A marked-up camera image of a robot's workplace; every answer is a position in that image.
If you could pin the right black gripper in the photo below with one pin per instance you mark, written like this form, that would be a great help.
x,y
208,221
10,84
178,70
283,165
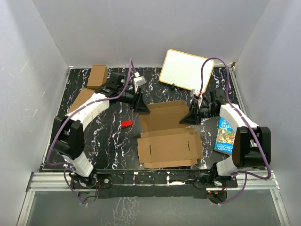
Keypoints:
x,y
192,116

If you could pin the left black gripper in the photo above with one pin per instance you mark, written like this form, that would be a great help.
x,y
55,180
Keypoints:
x,y
138,104

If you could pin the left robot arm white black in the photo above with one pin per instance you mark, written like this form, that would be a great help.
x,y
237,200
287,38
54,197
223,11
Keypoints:
x,y
68,131

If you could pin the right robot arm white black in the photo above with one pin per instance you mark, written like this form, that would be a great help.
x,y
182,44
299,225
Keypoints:
x,y
252,143

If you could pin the folded cardboard box upright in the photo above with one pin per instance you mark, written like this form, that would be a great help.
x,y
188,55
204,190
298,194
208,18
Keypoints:
x,y
98,76

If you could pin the flat cardboard box stack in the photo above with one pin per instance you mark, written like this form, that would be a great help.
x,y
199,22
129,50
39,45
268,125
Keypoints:
x,y
82,97

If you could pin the red rectangular block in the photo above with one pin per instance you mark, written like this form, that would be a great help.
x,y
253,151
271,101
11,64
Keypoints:
x,y
126,124

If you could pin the blue treehouse book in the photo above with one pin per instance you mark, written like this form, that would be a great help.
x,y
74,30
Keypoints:
x,y
225,138

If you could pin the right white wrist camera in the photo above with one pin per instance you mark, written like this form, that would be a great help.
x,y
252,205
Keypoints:
x,y
196,97

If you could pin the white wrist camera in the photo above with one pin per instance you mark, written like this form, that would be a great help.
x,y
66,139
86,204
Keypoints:
x,y
139,81
196,97

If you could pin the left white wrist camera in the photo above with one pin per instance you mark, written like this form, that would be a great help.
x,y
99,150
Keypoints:
x,y
139,81

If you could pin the small whiteboard with wooden frame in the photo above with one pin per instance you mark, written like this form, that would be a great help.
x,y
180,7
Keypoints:
x,y
186,71

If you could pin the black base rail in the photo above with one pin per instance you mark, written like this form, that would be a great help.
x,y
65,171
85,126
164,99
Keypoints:
x,y
196,183

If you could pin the aluminium frame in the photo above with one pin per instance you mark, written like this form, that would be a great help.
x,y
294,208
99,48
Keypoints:
x,y
49,202

